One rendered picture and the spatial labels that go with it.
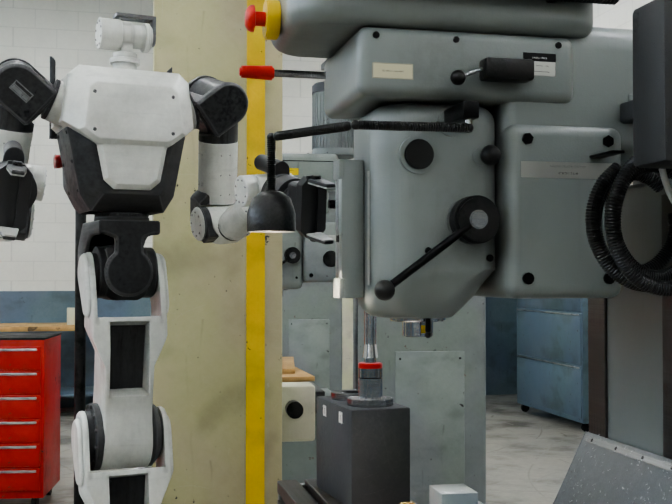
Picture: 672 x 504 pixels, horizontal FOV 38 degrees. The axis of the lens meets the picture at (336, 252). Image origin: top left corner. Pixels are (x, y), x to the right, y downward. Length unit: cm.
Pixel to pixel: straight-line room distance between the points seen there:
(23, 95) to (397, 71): 93
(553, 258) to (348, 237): 31
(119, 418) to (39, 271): 839
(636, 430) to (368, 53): 75
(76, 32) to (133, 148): 869
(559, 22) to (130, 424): 120
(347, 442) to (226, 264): 142
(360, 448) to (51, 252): 875
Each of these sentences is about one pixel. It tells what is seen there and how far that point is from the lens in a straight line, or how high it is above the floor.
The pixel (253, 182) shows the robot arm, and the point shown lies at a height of 156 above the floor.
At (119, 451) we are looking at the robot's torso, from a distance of 213.
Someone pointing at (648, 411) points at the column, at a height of 116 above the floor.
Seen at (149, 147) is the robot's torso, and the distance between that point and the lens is 209.
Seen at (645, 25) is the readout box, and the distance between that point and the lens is 134.
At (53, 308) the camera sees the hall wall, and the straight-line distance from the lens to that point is 1046.
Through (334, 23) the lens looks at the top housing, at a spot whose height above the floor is 173.
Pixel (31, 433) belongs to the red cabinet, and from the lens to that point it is 599.
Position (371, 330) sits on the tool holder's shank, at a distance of 190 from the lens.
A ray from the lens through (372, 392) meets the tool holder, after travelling 190.
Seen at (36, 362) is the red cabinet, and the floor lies 86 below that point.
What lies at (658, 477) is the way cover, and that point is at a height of 107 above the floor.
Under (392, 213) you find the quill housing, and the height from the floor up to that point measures 146.
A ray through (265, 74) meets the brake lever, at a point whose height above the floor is 170.
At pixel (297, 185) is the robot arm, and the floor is 155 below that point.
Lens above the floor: 138
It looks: 1 degrees up
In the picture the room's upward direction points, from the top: straight up
